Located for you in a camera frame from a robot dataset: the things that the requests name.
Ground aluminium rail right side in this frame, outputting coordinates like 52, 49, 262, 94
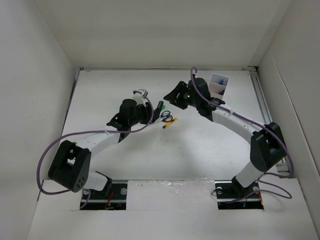
248, 67, 291, 178

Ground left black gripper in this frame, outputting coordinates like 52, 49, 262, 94
128, 101, 158, 127

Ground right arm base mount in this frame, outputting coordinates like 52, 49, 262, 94
211, 180, 264, 210

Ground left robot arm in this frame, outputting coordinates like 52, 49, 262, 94
48, 99, 164, 199

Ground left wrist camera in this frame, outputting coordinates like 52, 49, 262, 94
132, 89, 148, 105

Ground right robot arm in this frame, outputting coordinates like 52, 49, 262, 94
164, 77, 288, 197

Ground yellow utility knife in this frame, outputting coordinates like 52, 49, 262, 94
162, 117, 178, 129

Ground black handled scissors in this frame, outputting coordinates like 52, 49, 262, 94
159, 110, 174, 123

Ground white divided container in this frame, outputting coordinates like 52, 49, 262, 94
208, 73, 229, 100

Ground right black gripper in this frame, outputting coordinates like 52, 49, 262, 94
163, 80, 200, 110

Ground yellow highlighter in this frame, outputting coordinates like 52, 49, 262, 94
156, 101, 164, 113

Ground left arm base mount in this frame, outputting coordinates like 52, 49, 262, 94
80, 180, 128, 211

